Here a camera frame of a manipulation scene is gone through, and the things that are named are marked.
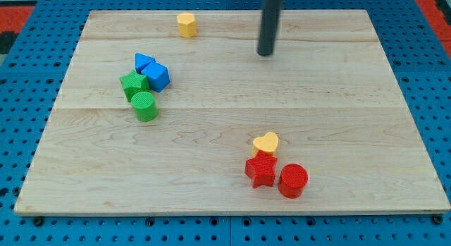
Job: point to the red cylinder block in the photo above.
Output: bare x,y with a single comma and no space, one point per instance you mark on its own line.
293,180

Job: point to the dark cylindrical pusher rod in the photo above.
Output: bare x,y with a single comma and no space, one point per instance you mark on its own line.
268,26

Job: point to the yellow hexagon block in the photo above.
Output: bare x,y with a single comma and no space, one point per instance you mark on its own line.
187,25

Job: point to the blue cube block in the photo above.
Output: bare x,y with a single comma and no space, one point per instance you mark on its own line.
157,76

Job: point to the blue triangle block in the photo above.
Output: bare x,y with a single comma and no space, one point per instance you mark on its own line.
142,61

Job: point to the yellow heart block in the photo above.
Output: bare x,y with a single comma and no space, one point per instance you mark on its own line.
267,144

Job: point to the green star block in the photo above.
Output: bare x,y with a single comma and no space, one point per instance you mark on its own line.
132,83

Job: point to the red star block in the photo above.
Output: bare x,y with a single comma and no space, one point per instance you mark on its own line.
261,169

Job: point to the wooden board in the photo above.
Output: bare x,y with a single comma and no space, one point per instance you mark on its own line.
328,92

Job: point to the green cylinder block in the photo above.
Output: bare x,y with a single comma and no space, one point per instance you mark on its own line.
144,106

